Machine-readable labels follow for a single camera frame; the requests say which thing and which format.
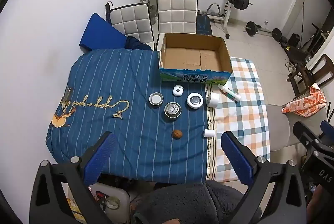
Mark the black bench pad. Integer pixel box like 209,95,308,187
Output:
196,15,212,36

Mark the short barbell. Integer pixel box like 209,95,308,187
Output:
245,21,283,42

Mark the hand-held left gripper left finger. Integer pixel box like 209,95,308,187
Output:
29,131,131,224

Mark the person's dark fleece clothing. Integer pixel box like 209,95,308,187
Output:
133,180,251,224

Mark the blue foam mat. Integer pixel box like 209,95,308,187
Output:
80,13,128,52

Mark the white round dark-topped device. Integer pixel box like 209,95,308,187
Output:
186,92,204,109

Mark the grey chair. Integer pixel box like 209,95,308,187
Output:
266,104,326,154

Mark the dark blue cloth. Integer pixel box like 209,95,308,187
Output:
125,36,152,51

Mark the cardboard box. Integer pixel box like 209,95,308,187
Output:
159,33,233,84

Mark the dark wooden stool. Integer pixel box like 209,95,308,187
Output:
287,67,317,95

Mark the white tube with teal label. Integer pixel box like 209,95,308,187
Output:
218,84,241,103

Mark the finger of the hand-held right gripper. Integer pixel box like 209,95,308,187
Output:
320,121,334,141
293,122,323,147

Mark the steel strainer cup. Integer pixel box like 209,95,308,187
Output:
164,102,182,119

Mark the orange patterned cloth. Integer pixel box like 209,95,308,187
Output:
282,83,326,118

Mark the clear tape roll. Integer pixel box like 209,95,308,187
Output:
106,197,121,211

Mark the white round jar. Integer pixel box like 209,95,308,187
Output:
207,92,221,108

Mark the white quilted chair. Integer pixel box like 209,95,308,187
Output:
106,1,154,51
156,0,198,51

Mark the white plastic container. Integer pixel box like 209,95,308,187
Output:
89,182,131,224

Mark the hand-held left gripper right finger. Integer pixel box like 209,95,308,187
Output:
220,131,307,224

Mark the wooden chair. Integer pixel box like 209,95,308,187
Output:
309,54,334,89

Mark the plaid bed sheet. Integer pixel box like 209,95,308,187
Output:
206,56,270,184

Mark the blue striped blanket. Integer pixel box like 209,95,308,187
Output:
46,48,217,184

